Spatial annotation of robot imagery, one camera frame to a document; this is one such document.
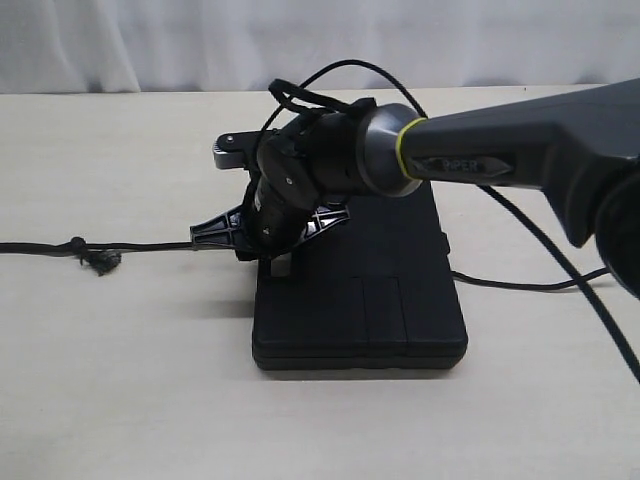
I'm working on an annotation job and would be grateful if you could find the white backdrop curtain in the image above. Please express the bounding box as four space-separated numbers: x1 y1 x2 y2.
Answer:
1 1 639 94

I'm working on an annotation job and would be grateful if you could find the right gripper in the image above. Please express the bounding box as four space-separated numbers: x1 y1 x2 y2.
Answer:
190 182 350 260

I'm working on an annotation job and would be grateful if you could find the black plastic carrying case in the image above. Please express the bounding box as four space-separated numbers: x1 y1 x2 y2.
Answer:
252 183 468 371

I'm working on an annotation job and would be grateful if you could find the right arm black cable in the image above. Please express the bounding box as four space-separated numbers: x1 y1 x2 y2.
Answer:
249 59 640 384

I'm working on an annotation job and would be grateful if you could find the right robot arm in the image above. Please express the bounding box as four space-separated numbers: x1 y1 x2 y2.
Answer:
190 79 639 293

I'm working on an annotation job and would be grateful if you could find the black braided rope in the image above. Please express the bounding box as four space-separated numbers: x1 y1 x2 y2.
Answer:
0 236 614 292

